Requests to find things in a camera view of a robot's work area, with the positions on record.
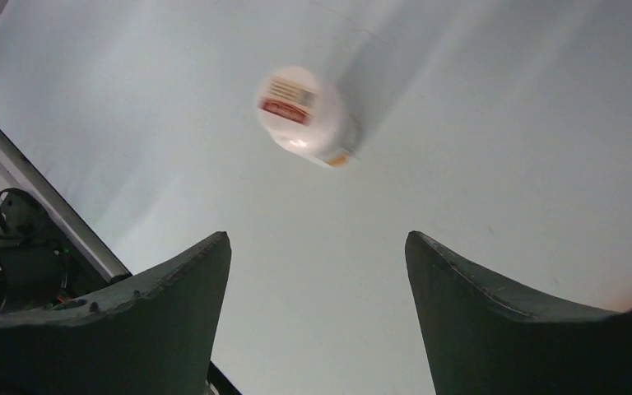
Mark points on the white pill bottle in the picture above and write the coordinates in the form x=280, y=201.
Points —
x=307, y=116

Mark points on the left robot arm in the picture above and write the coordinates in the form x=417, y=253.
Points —
x=40, y=267

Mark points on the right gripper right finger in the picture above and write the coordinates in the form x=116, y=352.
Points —
x=485, y=333

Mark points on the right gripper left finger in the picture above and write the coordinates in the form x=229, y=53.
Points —
x=151, y=333

